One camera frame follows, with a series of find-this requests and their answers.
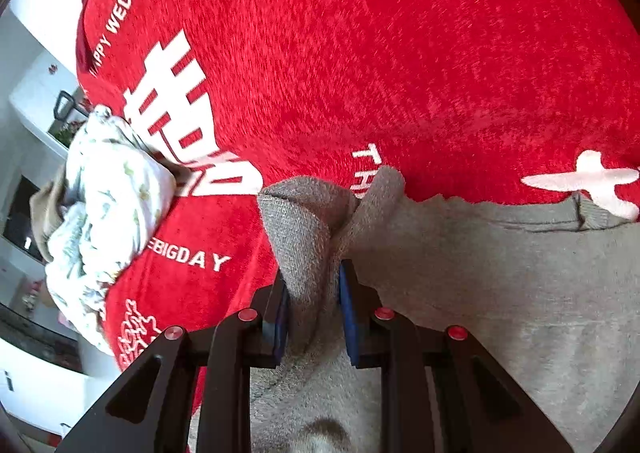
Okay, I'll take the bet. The white floral crumpled cloth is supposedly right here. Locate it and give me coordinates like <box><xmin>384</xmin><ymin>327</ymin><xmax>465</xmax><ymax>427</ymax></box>
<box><xmin>29</xmin><ymin>106</ymin><xmax>176</xmax><ymax>353</ymax></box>

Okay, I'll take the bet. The red wedding bedspread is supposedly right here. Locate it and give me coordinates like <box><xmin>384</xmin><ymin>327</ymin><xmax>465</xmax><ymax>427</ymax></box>
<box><xmin>76</xmin><ymin>0</ymin><xmax>639</xmax><ymax>366</ymax></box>

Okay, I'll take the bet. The white cabinet furniture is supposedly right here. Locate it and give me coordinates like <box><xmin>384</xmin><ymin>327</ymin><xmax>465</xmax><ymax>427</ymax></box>
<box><xmin>1</xmin><ymin>11</ymin><xmax>87</xmax><ymax>436</ymax></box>

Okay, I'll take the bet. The grey knit sweater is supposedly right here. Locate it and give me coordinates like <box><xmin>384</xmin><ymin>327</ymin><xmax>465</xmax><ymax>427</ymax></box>
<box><xmin>250</xmin><ymin>168</ymin><xmax>639</xmax><ymax>452</ymax></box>

